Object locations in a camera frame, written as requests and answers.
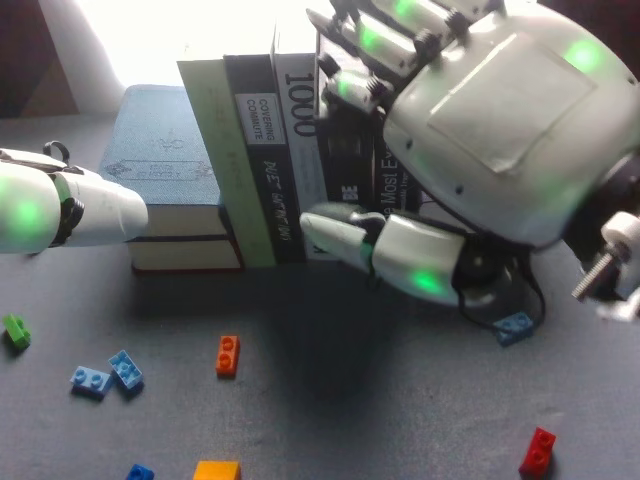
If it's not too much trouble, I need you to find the blue embossed book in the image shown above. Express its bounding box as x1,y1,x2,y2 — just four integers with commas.
98,84,229,239

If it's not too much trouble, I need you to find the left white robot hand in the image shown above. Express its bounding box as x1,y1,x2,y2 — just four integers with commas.
0,148,150,255

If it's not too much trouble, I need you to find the grey 1000 book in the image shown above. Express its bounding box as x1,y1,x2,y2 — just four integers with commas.
271,22,334,262

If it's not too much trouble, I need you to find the red toy brick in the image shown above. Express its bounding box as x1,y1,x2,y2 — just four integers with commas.
518,427,558,476

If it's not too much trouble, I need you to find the black Covering Commute book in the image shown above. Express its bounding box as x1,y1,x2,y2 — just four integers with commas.
222,24,307,265

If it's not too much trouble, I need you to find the grey table cloth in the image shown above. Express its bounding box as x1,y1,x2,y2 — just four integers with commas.
0,84,640,480

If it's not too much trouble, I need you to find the orange toy brick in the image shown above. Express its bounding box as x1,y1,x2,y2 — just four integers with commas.
215,335,242,377

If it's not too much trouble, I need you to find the green spine book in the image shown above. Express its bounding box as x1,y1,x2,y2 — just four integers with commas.
176,44,278,269

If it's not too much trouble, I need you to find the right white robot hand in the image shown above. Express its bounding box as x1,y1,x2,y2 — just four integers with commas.
299,0,640,307

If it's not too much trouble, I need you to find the yellow toy brick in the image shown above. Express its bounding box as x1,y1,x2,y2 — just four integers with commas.
193,460,242,480

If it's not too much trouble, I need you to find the green toy brick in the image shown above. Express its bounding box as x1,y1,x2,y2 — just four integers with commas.
2,313,32,350

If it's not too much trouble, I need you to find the light blue toy brick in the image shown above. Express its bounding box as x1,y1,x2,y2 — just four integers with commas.
108,349,145,396
69,365,112,399

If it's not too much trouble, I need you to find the black Let It Be book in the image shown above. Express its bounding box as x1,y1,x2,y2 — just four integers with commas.
315,29,377,209

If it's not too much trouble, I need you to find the black Most Excellent book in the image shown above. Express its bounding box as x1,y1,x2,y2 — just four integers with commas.
369,112,431,217

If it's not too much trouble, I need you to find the thick dark red book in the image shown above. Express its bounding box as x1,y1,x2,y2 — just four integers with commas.
127,237,246,274

